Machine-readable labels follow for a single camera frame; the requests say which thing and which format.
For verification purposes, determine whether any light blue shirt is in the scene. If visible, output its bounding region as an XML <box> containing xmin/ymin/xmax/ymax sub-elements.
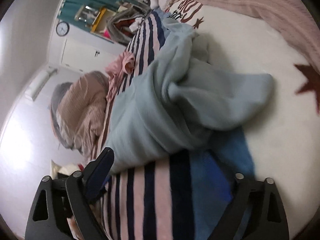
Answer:
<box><xmin>105</xmin><ymin>18</ymin><xmax>273</xmax><ymax>173</ymax></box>

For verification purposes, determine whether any pile of folded clothes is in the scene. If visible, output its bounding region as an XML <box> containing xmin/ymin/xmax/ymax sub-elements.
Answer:
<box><xmin>50</xmin><ymin>160</ymin><xmax>84</xmax><ymax>179</ymax></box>

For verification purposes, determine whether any pink striped duvet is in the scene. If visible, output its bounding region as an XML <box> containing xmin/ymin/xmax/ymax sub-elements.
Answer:
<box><xmin>50</xmin><ymin>71</ymin><xmax>108</xmax><ymax>156</ymax></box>

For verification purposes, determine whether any striped plush blanket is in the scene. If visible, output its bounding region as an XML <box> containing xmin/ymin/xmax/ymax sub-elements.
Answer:
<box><xmin>89</xmin><ymin>0</ymin><xmax>320</xmax><ymax>240</ymax></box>

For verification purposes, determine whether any air conditioner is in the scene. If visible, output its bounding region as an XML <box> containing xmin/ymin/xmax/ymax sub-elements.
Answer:
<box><xmin>25</xmin><ymin>67</ymin><xmax>58</xmax><ymax>101</ymax></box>

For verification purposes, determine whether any white door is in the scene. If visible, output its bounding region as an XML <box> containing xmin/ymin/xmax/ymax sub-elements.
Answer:
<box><xmin>60</xmin><ymin>38</ymin><xmax>125</xmax><ymax>73</ymax></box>

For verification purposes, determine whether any pink garment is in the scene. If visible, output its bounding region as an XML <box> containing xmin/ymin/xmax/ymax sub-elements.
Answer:
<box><xmin>105</xmin><ymin>51</ymin><xmax>135</xmax><ymax>102</ymax></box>

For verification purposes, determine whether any yellow shelf unit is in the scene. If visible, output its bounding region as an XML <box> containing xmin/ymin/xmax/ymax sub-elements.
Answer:
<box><xmin>90</xmin><ymin>7</ymin><xmax>116</xmax><ymax>41</ymax></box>

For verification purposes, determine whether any glass display case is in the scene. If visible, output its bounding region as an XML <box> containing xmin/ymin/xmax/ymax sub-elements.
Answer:
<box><xmin>74</xmin><ymin>5</ymin><xmax>99</xmax><ymax>24</ymax></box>

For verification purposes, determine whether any teal curtain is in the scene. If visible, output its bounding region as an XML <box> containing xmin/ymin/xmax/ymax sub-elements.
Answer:
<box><xmin>57</xmin><ymin>0</ymin><xmax>140</xmax><ymax>23</ymax></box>

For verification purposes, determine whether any long pink pillow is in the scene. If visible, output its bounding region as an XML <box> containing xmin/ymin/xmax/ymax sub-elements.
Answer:
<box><xmin>195</xmin><ymin>0</ymin><xmax>319</xmax><ymax>68</ymax></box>

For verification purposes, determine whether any round wall clock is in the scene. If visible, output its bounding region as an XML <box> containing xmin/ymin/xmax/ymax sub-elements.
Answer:
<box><xmin>56</xmin><ymin>21</ymin><xmax>69</xmax><ymax>37</ymax></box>

